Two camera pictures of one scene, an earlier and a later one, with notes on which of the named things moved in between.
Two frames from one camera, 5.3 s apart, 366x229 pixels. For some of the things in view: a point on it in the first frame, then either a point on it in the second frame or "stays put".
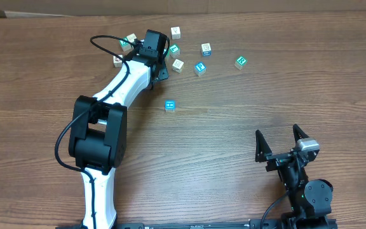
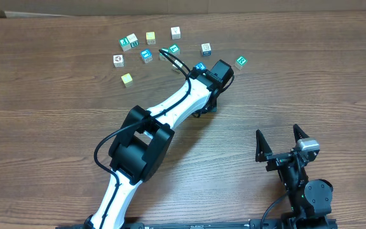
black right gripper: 277,159 stays put
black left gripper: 163,70 -> 210,105
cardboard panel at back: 7,9 stays put
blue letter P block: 199,69 stays put
